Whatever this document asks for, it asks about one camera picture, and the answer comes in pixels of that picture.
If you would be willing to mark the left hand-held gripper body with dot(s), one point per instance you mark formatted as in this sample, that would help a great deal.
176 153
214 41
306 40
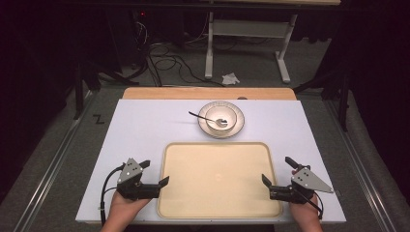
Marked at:
132 190

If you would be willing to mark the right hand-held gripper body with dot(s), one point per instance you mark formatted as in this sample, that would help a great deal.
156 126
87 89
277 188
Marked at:
303 188

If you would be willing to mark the person's left hand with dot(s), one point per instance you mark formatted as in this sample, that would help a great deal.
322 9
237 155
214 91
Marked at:
124 209

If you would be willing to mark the person's right hand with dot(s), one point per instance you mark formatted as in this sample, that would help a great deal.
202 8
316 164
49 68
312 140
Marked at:
304 212

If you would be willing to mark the white table cover sheet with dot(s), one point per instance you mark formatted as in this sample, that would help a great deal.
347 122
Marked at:
145 129

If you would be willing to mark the beige plastic tray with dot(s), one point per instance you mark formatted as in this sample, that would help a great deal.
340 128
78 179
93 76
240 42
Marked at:
219 180

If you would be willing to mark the white round plate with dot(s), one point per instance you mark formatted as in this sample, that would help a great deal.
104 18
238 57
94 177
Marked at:
239 124

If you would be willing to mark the metal spoon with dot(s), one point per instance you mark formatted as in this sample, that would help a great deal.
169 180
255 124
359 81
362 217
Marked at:
221 122

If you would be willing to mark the black metal stand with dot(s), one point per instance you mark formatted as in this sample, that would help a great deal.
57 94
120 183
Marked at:
344 96
79 93

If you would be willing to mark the white bowl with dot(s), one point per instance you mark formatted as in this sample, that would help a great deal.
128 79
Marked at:
212 113

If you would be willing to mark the wooden table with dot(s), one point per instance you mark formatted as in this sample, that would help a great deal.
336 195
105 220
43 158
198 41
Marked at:
193 93

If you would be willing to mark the crumpled white paper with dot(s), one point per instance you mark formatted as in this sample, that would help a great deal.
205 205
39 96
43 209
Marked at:
230 79

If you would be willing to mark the metal floor rail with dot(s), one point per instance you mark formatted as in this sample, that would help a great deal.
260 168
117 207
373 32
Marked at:
361 167
48 180

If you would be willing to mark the white metal desk frame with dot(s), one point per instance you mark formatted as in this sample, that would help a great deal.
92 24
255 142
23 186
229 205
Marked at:
245 29

